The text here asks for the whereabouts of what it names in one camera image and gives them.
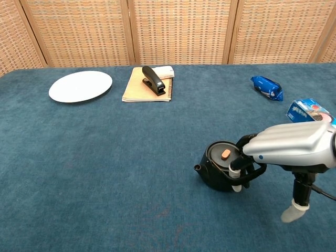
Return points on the woven bamboo folding screen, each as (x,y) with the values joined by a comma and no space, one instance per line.
(178,31)

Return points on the brown spiral notebook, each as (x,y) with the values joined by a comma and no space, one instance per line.
(136,89)

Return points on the pink white tissue pack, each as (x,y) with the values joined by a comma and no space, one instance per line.
(165,71)

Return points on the blue carpet table cover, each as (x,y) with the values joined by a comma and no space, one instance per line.
(105,170)

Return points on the blue snack packet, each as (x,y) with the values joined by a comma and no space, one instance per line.
(266,88)

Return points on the black kettle with handle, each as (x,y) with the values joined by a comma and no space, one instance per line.
(212,170)

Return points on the black stapler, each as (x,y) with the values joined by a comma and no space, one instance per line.
(155,80)

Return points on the blue Oreo cookie box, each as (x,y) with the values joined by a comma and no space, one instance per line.
(304,111)

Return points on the white round plate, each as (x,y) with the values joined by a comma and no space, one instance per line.
(80,86)

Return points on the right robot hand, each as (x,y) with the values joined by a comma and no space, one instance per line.
(288,147)

